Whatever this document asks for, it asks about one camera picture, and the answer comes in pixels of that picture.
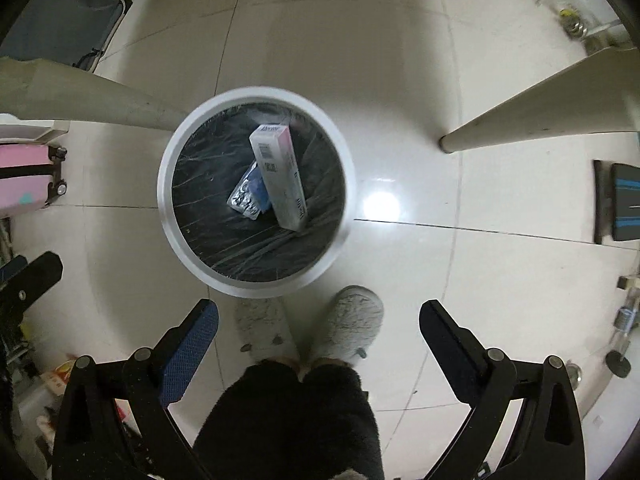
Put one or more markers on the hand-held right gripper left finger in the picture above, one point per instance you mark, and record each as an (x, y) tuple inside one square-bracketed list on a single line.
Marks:
[(190, 355)]

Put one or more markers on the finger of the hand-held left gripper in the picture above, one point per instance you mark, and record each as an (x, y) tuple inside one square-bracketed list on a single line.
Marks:
[(37, 272), (12, 266)]

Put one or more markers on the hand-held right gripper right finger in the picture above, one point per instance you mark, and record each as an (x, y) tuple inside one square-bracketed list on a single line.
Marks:
[(450, 355)]

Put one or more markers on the white round trash bin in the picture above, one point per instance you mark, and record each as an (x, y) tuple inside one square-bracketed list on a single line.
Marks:
[(225, 285)]

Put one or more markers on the silver blister pack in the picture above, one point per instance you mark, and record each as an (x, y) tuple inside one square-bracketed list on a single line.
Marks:
[(242, 199)]

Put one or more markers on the blue plastic packet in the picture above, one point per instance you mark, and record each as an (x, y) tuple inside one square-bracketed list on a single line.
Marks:
[(259, 187)]

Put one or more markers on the long white cardboard box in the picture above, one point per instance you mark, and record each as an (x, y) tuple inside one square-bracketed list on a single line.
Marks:
[(280, 180)]

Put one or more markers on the grey fluffy slipper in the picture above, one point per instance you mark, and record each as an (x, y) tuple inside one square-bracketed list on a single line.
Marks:
[(345, 320), (265, 325)]

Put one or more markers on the pink suitcase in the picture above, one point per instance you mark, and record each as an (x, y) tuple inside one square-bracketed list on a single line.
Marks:
[(25, 180)]

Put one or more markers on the orange patterned packet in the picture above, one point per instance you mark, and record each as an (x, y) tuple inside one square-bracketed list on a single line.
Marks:
[(60, 376)]

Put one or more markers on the black fleece pants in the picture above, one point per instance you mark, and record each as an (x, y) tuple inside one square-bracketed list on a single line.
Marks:
[(285, 420)]

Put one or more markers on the black weight plate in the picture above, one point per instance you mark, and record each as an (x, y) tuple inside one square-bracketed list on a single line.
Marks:
[(618, 363)]

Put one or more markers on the black plastic bin liner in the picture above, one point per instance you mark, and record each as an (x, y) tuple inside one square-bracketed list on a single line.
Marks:
[(210, 160)]

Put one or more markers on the black exercise bench blue stripes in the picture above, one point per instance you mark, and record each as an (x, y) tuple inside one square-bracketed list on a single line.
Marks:
[(625, 200)]

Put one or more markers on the dark grey open suitcase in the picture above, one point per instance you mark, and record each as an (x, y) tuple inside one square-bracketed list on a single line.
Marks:
[(65, 20)]

